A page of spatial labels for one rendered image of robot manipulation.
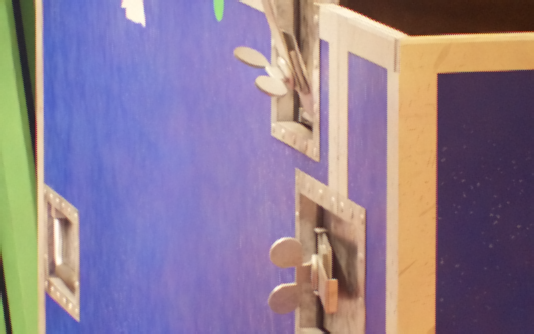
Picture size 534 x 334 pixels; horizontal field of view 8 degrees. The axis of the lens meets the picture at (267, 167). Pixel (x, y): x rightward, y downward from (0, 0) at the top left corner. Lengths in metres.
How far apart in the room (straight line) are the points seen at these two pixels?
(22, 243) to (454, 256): 2.42
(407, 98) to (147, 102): 0.72
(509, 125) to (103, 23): 0.88
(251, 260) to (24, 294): 2.04
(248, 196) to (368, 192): 0.32
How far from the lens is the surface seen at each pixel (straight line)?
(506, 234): 2.45
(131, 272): 3.19
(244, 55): 2.65
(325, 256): 2.60
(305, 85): 2.64
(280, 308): 2.62
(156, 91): 3.07
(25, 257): 4.82
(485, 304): 2.45
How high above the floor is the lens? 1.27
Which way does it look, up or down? 9 degrees down
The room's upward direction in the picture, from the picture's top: straight up
